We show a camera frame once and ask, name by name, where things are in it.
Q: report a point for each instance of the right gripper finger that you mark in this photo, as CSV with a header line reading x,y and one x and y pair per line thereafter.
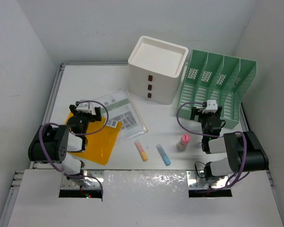
x,y
194,113
219,111

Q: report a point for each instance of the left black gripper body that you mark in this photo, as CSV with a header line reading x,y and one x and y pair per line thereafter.
x,y
85,118

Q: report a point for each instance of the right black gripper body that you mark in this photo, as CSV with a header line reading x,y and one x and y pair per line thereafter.
x,y
204,119

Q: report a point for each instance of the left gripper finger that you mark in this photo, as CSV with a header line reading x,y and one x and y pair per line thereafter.
x,y
72,109
97,115

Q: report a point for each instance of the pink-capped small bottle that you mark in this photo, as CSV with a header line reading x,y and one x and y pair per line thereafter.
x,y
183,142

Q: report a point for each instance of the blue highlighter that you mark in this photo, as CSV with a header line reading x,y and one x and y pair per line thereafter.
x,y
163,155

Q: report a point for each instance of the white three-drawer storage box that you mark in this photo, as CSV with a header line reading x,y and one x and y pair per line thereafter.
x,y
156,69

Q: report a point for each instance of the orange pink highlighter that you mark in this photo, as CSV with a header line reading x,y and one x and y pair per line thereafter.
x,y
141,151

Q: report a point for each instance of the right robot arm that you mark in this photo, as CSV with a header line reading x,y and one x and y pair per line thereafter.
x,y
244,152

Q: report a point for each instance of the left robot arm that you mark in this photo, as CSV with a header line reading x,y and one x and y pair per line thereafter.
x,y
52,143

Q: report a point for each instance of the clear sleeve with documents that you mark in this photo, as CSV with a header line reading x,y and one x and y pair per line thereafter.
x,y
121,108

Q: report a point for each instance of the orange plastic folder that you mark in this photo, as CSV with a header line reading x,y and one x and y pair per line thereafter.
x,y
99,145

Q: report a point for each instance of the green plastic file organizer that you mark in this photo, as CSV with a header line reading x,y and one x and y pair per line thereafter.
x,y
223,78

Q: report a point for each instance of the white foam front panel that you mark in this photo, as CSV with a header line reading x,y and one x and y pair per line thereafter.
x,y
143,199

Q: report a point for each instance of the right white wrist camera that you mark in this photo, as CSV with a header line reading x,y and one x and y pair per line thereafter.
x,y
211,107

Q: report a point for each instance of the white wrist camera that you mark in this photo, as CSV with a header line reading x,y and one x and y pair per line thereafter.
x,y
86,107
211,107

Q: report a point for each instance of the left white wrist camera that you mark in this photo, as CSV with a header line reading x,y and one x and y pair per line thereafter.
x,y
86,107

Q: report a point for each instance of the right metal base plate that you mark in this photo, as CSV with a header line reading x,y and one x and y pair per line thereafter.
x,y
196,181

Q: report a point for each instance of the metal base plate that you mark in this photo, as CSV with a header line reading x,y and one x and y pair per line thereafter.
x,y
91,181
196,181

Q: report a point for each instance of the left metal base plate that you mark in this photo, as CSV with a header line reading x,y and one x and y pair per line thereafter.
x,y
91,181

